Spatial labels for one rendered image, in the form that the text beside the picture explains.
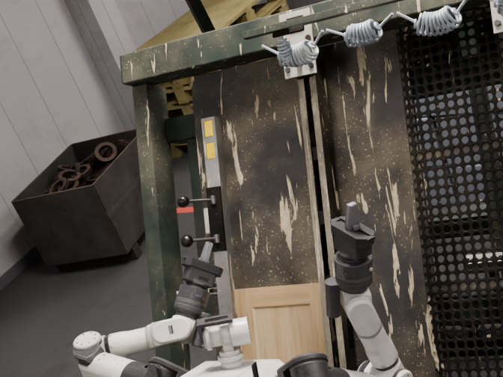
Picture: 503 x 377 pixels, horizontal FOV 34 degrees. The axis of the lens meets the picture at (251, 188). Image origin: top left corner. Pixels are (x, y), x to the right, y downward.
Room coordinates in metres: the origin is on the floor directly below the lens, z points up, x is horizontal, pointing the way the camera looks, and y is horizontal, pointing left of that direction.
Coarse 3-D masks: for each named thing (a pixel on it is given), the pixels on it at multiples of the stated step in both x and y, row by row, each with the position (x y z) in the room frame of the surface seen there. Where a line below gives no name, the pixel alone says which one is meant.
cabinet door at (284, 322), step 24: (264, 288) 2.18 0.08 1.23; (288, 288) 2.14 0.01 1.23; (312, 288) 2.09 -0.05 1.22; (240, 312) 2.20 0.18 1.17; (264, 312) 2.16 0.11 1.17; (288, 312) 2.11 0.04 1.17; (312, 312) 2.07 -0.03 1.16; (264, 336) 2.13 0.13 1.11; (288, 336) 2.09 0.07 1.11; (312, 336) 2.04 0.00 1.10; (288, 360) 2.06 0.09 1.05
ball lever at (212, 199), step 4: (180, 196) 2.33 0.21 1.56; (184, 196) 2.32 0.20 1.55; (212, 196) 2.36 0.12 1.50; (180, 200) 2.31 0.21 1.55; (184, 200) 2.31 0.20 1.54; (188, 200) 2.31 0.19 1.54; (192, 200) 2.33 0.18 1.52; (196, 200) 2.34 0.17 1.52; (200, 200) 2.34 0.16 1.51; (204, 200) 2.35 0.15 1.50; (208, 200) 2.35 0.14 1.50; (212, 200) 2.35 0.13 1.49; (180, 204) 2.31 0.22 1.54; (184, 204) 2.31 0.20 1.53; (188, 204) 2.31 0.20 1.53
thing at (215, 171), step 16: (208, 160) 2.43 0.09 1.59; (224, 160) 2.44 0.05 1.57; (208, 176) 2.41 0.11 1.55; (224, 176) 2.41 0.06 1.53; (224, 192) 2.38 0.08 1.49; (224, 208) 2.35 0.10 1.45; (224, 256) 2.28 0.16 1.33; (224, 272) 2.26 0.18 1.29; (224, 288) 2.24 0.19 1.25; (224, 304) 2.22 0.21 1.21
